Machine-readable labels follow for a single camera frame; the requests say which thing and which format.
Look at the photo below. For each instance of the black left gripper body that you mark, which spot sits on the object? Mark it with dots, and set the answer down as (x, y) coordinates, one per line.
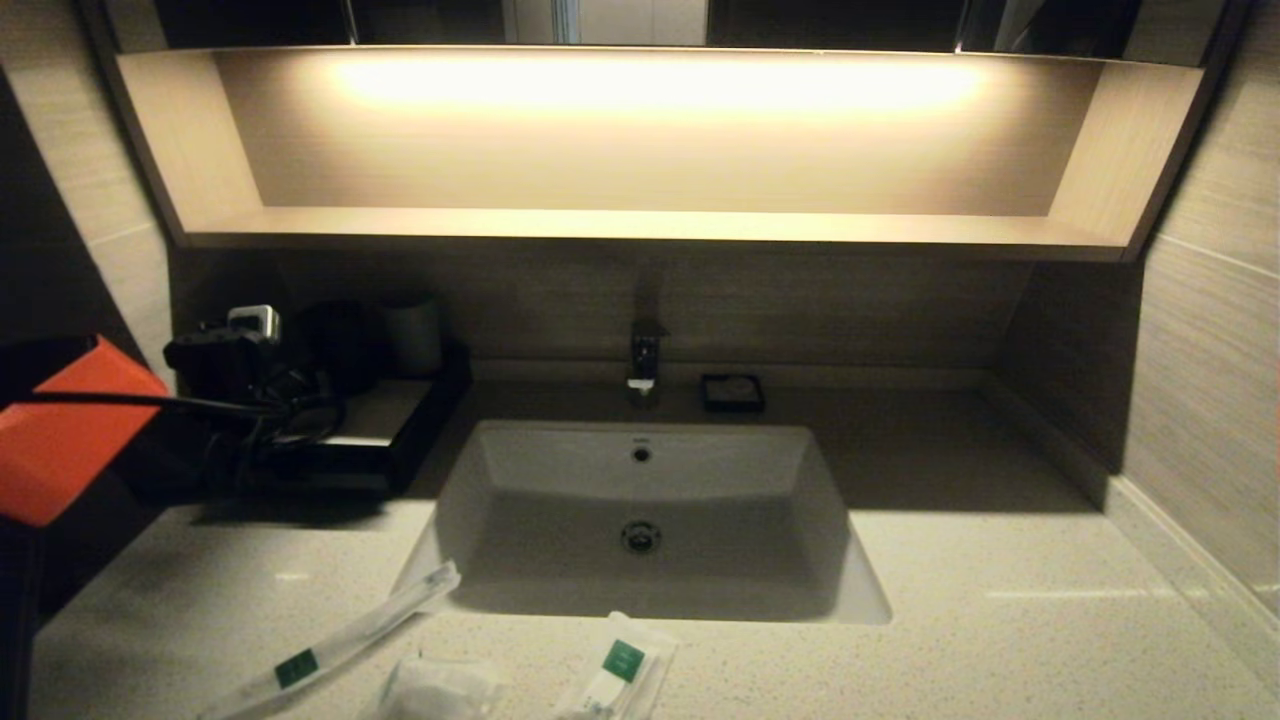
(215, 365)

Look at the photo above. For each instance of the dark grey tumbler cup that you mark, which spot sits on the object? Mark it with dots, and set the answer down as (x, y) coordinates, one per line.
(345, 345)

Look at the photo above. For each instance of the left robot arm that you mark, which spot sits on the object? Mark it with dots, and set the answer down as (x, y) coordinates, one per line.
(70, 440)

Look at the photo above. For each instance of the black amenity tray box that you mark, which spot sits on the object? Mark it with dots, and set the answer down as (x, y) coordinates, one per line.
(410, 420)

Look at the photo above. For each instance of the light grey tumbler cup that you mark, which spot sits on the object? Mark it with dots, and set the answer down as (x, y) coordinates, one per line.
(415, 335)

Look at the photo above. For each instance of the long white toothbrush packet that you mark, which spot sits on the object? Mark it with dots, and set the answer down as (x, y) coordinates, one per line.
(350, 635)

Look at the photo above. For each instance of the crumpled white shower cap packet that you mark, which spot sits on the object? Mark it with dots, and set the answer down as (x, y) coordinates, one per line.
(440, 690)

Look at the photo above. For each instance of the chrome faucet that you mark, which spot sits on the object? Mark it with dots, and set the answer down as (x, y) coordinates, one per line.
(645, 360)

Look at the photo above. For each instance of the white ceramic sink basin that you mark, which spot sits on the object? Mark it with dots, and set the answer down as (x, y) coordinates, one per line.
(650, 490)

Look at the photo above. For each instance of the metal sink drain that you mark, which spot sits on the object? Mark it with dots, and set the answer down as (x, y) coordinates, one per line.
(641, 537)

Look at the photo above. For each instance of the white comb packet green label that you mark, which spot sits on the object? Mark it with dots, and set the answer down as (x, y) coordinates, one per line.
(620, 665)

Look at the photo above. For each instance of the warm shelf light strip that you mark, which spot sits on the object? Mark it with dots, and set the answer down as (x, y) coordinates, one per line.
(650, 88)

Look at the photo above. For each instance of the black soap dish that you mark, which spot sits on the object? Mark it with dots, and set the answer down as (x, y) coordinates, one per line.
(733, 402)

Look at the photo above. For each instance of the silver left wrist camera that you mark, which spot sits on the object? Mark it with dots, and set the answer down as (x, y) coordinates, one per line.
(255, 322)

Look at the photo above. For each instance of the wooden wall shelf niche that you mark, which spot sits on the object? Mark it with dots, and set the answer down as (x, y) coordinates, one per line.
(650, 170)

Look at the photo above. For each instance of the wall mirror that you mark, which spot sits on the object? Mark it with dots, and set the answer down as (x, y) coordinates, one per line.
(800, 25)

